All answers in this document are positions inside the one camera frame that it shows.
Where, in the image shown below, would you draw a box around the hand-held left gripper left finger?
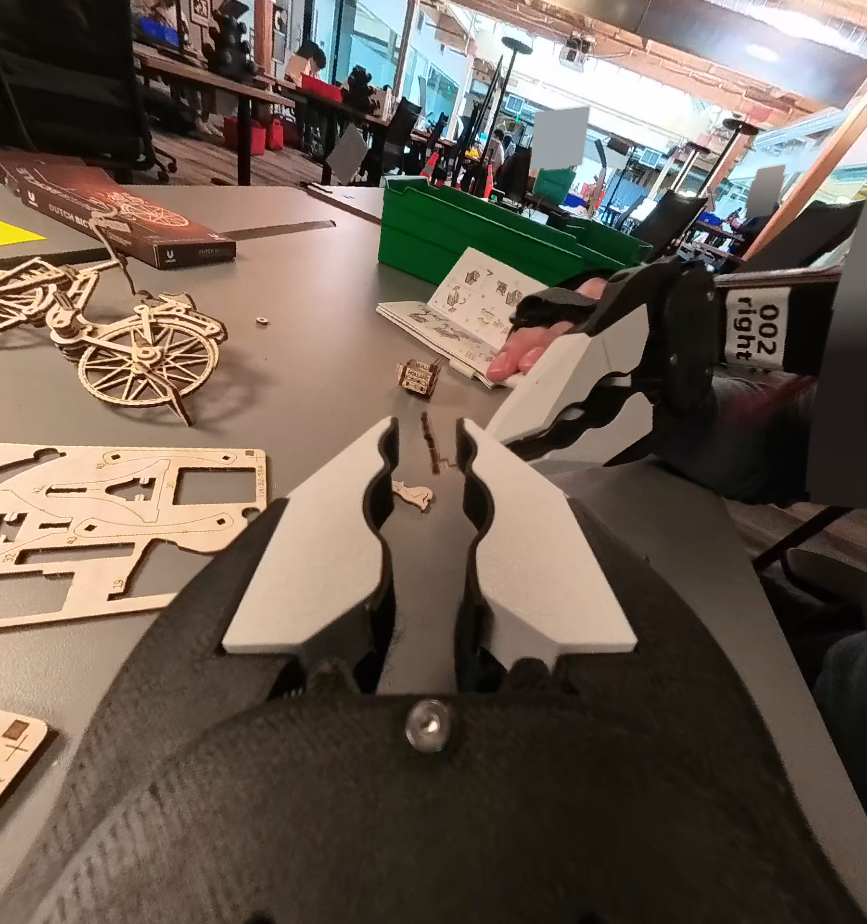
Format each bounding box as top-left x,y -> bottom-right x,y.
219,415 -> 400,661

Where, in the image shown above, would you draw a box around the low green bin stack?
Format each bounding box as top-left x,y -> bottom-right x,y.
549,213 -> 654,270

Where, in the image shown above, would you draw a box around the wooden part sheet square windows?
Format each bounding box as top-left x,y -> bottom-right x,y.
0,445 -> 268,634

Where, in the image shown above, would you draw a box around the person's right hand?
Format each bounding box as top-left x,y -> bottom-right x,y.
487,276 -> 611,380

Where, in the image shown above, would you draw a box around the tall green bin stack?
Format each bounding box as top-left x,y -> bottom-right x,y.
378,177 -> 600,290

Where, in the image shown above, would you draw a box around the dark model kit box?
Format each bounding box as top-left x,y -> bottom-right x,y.
0,144 -> 237,271

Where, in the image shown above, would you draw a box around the person's pants leg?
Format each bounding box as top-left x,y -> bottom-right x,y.
812,628 -> 867,788

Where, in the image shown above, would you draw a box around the instruction booklet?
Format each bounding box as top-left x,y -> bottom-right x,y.
376,247 -> 550,391

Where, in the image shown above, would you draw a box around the small wooden crate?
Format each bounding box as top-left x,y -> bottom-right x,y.
396,357 -> 443,398

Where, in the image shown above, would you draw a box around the wooden part sheet round holes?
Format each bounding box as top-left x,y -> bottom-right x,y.
0,702 -> 50,838

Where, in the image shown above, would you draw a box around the wooden bicycle model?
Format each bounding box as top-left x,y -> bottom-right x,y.
0,217 -> 229,427

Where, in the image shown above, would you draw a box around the long brown desk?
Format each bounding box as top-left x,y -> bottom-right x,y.
134,43 -> 297,186

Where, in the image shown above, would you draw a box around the toothed wooden model part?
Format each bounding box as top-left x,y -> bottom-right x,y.
421,413 -> 455,475

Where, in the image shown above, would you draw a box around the red container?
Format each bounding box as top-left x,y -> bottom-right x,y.
224,114 -> 269,153

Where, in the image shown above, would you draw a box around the yellow paper sheet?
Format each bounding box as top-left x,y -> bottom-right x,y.
0,209 -> 48,250

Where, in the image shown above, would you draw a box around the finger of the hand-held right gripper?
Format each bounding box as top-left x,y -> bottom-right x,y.
487,302 -> 650,444
523,393 -> 660,468

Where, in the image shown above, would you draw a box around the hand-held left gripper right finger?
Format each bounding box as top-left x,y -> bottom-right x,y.
455,417 -> 639,667

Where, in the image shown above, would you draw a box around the black mesh office chair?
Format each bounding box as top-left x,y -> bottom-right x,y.
0,0 -> 171,183

